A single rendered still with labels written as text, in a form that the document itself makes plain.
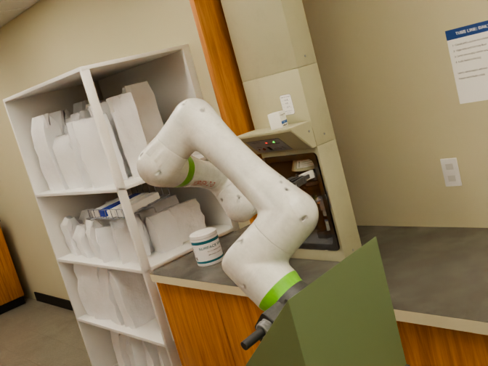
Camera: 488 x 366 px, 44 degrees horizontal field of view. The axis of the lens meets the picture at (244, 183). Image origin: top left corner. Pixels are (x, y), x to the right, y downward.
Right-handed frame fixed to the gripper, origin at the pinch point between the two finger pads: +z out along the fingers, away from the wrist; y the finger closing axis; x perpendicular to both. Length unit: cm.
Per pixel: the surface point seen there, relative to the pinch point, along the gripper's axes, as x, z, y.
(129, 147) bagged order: -22, 2, 125
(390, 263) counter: 36.9, 6.4, -24.2
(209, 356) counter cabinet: 78, -22, 69
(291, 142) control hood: -13.8, -1.5, 1.9
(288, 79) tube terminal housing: -36.8, 4.7, 1.5
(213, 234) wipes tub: 24, -5, 63
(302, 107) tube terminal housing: -25.3, 4.7, -1.9
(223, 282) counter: 37, -23, 39
